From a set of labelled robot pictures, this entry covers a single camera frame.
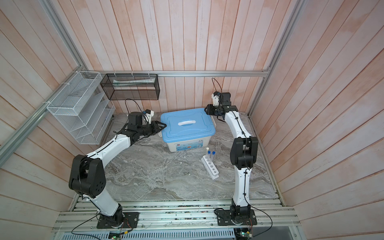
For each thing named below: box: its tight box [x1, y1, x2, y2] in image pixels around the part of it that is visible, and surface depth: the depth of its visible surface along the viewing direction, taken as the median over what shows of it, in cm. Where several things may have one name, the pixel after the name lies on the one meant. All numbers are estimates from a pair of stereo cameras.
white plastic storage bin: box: [158, 129, 216, 152], surface depth 89 cm
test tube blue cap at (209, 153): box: [207, 150, 212, 165], surface depth 90 cm
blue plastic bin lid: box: [160, 107, 216, 143], surface depth 93 cm
